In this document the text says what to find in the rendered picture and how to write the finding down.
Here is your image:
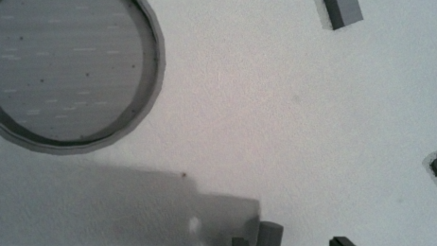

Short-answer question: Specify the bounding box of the grey rectangular bar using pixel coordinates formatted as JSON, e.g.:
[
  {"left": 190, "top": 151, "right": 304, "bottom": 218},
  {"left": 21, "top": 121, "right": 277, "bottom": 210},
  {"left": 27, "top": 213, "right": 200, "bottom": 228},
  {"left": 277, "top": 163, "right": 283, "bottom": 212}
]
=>
[{"left": 324, "top": 0, "right": 364, "bottom": 30}]

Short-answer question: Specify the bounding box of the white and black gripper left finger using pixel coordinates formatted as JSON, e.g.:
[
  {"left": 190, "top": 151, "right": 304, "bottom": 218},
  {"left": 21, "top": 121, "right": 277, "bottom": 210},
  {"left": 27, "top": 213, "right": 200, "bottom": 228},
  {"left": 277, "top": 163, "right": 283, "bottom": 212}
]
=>
[{"left": 232, "top": 237, "right": 250, "bottom": 246}]

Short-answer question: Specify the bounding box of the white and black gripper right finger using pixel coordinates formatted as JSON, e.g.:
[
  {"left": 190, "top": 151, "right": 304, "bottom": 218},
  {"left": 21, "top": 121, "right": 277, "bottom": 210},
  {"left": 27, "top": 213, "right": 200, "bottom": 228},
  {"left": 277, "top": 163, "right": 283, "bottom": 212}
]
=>
[{"left": 328, "top": 236, "right": 357, "bottom": 246}]

